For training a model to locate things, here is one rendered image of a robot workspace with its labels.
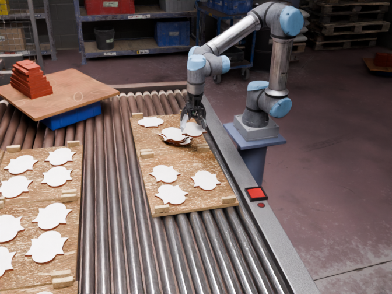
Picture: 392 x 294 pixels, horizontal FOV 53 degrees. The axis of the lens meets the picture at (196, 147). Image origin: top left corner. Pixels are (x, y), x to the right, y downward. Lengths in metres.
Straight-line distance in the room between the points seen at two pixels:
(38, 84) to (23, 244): 1.03
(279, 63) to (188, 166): 0.64
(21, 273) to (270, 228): 0.87
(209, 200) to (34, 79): 1.17
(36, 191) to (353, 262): 2.01
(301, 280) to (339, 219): 1.80
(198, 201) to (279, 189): 1.77
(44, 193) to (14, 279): 0.43
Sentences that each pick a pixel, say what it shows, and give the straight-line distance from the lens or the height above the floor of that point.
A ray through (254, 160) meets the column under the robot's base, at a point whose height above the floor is 0.74.
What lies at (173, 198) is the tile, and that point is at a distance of 1.59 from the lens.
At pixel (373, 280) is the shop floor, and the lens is 2.81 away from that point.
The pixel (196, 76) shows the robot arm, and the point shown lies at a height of 1.34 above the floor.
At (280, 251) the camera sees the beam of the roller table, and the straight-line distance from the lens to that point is 1.47.
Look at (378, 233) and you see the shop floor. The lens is 3.15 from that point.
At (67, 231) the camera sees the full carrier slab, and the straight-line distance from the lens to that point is 1.51.
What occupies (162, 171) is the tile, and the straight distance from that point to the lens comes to 1.74.
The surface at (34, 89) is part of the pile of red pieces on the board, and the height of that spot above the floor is 1.09.
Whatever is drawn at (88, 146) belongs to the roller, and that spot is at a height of 0.92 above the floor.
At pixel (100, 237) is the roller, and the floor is 0.92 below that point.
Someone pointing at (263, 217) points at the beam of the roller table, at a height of 0.92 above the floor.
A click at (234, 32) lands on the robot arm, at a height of 1.46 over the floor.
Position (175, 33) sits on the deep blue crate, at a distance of 6.14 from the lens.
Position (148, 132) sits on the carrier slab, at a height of 0.94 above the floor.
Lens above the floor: 1.94
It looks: 31 degrees down
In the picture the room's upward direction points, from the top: 2 degrees clockwise
